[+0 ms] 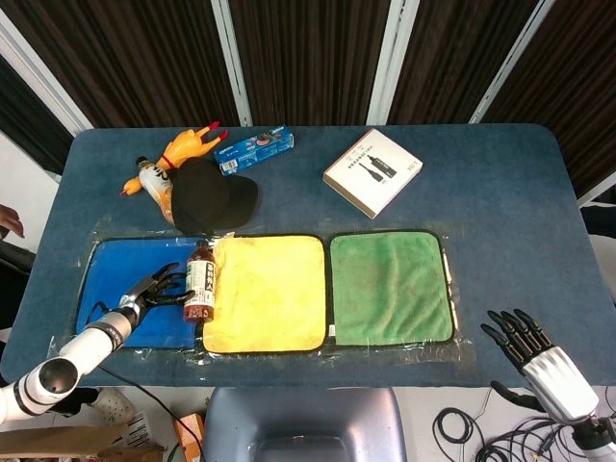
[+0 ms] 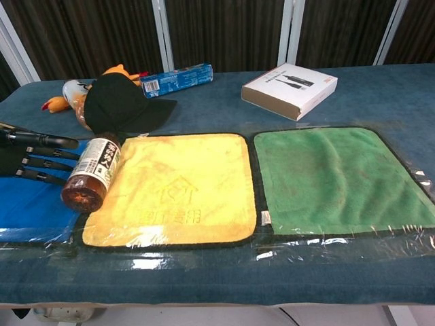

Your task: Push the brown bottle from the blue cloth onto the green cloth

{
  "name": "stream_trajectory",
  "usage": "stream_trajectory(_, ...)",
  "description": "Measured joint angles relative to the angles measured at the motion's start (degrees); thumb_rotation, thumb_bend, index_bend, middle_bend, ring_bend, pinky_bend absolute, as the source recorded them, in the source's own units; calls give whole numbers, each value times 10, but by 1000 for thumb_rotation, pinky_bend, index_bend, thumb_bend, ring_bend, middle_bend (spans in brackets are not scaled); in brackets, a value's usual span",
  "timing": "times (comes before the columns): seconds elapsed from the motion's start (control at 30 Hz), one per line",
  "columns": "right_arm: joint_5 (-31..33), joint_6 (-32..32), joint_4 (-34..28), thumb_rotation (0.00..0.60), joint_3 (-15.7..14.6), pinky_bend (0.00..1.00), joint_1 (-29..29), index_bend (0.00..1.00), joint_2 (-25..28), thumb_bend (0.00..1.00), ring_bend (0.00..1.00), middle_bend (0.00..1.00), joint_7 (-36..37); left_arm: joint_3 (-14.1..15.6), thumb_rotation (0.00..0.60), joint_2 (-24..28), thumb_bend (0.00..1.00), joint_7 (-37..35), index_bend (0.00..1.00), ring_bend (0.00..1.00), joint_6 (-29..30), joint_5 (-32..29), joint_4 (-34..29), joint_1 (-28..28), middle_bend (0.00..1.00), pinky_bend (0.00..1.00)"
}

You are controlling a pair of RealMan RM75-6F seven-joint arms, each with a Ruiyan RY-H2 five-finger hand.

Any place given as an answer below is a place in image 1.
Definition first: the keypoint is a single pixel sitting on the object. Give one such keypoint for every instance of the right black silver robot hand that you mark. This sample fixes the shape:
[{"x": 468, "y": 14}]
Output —
[{"x": 558, "y": 375}]

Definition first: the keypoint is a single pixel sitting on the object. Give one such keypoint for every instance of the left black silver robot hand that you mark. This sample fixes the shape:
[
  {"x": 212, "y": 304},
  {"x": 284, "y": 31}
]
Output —
[{"x": 149, "y": 291}]

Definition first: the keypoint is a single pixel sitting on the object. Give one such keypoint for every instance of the brown tea bottle green label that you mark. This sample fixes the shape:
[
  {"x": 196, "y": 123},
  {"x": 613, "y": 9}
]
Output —
[{"x": 199, "y": 284}]

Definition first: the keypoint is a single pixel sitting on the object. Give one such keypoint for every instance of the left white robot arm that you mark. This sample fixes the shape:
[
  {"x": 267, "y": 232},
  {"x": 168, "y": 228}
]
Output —
[{"x": 72, "y": 358}]

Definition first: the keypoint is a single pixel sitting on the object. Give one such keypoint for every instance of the blue cloth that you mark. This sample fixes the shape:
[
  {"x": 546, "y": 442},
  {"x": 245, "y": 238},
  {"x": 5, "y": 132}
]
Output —
[{"x": 120, "y": 264}]

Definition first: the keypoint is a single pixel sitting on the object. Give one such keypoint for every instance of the yellow cloth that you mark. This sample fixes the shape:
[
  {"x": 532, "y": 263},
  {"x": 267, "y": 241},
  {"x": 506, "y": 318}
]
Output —
[{"x": 269, "y": 293}]

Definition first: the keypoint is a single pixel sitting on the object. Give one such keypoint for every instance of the bystander's bare hand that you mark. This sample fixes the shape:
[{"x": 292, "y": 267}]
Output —
[{"x": 9, "y": 219}]

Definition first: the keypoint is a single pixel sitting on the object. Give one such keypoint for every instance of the green cloth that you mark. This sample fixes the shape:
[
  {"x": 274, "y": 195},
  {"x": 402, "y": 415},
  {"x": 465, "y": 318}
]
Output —
[{"x": 392, "y": 284}]

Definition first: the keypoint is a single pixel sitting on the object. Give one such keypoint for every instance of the black baseball cap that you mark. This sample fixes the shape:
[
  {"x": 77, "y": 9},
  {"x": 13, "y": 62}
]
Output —
[{"x": 207, "y": 197}]

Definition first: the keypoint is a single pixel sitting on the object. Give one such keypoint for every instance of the white clog shoe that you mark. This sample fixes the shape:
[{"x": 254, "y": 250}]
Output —
[{"x": 115, "y": 406}]

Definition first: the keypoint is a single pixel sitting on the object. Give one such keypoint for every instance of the clear plastic film sheet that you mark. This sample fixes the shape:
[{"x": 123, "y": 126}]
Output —
[{"x": 269, "y": 358}]

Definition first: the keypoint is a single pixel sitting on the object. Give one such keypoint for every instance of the black chair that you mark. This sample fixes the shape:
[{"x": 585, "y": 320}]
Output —
[{"x": 14, "y": 255}]

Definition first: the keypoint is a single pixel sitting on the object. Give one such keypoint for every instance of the yellow rubber chicken toy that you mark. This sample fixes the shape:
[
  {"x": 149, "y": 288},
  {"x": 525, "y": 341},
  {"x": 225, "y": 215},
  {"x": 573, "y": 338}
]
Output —
[{"x": 180, "y": 146}]

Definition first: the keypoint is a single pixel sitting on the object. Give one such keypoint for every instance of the brown cardboard box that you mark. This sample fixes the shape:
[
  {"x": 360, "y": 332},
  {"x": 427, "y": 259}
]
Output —
[{"x": 72, "y": 445}]

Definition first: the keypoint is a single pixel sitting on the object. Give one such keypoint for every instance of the blue cookie box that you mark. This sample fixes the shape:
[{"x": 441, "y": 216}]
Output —
[{"x": 255, "y": 149}]

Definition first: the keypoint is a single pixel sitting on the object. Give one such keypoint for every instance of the grey-blue robot torso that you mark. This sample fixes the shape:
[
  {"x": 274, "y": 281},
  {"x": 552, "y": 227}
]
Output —
[{"x": 303, "y": 428}]

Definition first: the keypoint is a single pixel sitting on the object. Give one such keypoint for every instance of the white flat product box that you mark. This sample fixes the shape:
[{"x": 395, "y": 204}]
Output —
[{"x": 373, "y": 171}]

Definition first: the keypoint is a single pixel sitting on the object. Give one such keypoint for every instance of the white partition frame post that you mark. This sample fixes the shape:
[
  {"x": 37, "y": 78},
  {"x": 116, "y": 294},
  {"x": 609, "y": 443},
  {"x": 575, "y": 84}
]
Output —
[
  {"x": 391, "y": 62},
  {"x": 510, "y": 62},
  {"x": 232, "y": 62},
  {"x": 43, "y": 82}
]

